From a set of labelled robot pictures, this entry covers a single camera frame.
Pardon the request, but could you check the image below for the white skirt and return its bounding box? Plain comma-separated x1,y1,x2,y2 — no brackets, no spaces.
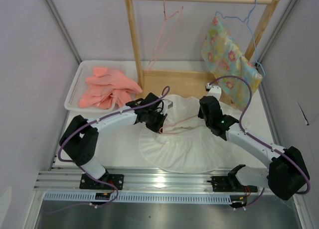
139,95,243,174

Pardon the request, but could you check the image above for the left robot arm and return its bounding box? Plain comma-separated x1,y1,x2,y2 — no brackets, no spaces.
58,93,173,189

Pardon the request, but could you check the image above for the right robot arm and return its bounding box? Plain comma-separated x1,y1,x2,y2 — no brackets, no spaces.
198,96,311,201

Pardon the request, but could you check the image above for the floral patterned skirt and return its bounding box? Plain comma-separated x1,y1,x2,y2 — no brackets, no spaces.
201,17,263,111

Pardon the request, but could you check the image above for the pink clothes hanger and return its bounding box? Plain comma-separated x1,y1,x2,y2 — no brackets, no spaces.
145,0,184,73

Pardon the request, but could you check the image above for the wooden clothes rack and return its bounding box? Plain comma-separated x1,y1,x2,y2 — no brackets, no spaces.
125,0,280,98

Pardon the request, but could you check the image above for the pink garment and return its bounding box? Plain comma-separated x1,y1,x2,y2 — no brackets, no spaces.
79,67,143,110

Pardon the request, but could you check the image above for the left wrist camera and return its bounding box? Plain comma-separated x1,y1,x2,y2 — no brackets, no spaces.
161,100,173,115

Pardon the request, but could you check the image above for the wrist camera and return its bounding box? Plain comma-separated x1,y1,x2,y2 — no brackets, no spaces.
161,100,173,115
205,83,222,100

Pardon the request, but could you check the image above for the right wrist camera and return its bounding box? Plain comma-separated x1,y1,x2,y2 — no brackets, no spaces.
205,83,222,100

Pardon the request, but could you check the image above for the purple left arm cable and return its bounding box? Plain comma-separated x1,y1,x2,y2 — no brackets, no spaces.
46,86,171,214

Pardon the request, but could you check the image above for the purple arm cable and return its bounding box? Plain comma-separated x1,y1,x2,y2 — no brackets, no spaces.
46,86,171,214
205,76,312,211

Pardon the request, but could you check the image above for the aluminium frame rail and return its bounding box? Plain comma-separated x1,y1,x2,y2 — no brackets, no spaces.
33,165,306,197

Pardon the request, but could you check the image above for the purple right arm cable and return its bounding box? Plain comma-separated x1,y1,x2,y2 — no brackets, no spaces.
205,76,312,211

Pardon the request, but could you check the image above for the blue wire hanger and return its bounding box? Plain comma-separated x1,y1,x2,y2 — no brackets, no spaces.
215,0,266,77

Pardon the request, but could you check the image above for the white slotted cable duct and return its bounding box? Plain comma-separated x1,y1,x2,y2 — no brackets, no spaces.
44,191,232,205

